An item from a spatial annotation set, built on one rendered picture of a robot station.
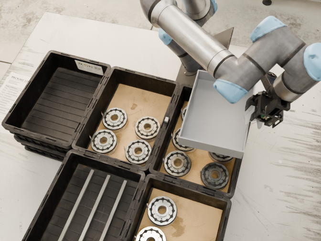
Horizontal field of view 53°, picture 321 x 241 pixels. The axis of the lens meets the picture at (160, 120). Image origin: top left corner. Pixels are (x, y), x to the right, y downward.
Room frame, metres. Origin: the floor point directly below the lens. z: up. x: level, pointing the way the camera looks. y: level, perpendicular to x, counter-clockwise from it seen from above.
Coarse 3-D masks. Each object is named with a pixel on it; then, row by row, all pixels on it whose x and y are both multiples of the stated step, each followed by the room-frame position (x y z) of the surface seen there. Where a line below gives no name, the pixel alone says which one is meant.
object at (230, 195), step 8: (192, 88) 0.73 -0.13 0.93; (176, 96) 0.70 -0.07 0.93; (176, 104) 0.66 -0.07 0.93; (248, 128) 0.54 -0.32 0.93; (160, 144) 0.50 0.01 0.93; (152, 160) 0.44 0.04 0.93; (240, 160) 0.41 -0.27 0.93; (152, 168) 0.41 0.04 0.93; (160, 176) 0.38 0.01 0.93; (192, 184) 0.34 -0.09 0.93; (232, 184) 0.33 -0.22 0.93; (216, 192) 0.31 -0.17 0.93; (224, 192) 0.31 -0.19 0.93; (232, 192) 0.30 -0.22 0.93
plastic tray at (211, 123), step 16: (208, 80) 0.68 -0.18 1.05; (192, 96) 0.60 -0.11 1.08; (208, 96) 0.61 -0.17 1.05; (192, 112) 0.55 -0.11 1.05; (208, 112) 0.54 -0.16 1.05; (224, 112) 0.54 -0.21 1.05; (240, 112) 0.53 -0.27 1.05; (192, 128) 0.49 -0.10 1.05; (208, 128) 0.48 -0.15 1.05; (224, 128) 0.48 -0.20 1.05; (240, 128) 0.48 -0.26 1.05; (192, 144) 0.42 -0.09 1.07; (208, 144) 0.41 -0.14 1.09; (224, 144) 0.42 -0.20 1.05; (240, 144) 0.42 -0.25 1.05
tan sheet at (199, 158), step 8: (184, 104) 0.72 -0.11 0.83; (176, 128) 0.61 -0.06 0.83; (168, 152) 0.51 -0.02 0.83; (192, 152) 0.50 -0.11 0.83; (200, 152) 0.50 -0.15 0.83; (192, 160) 0.47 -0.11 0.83; (200, 160) 0.47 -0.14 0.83; (208, 160) 0.46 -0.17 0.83; (232, 160) 0.46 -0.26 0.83; (160, 168) 0.44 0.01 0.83; (192, 168) 0.43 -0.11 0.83; (200, 168) 0.43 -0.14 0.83; (232, 168) 0.42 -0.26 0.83; (192, 176) 0.40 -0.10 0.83; (216, 176) 0.40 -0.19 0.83; (200, 184) 0.37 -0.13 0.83
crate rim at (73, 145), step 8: (112, 72) 0.84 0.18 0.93; (128, 72) 0.84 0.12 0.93; (136, 72) 0.83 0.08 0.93; (160, 80) 0.78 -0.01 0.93; (168, 80) 0.78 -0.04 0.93; (104, 88) 0.76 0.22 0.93; (176, 88) 0.74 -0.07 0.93; (96, 96) 0.73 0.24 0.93; (96, 104) 0.69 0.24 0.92; (88, 112) 0.65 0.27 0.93; (168, 112) 0.63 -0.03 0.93; (80, 128) 0.59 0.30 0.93; (160, 128) 0.56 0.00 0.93; (160, 136) 0.53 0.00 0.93; (72, 144) 0.52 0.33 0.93; (88, 152) 0.49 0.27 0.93; (96, 152) 0.48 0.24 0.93; (152, 152) 0.47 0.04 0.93; (112, 160) 0.45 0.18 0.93; (120, 160) 0.45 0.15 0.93; (136, 168) 0.41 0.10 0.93; (144, 168) 0.41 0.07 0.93
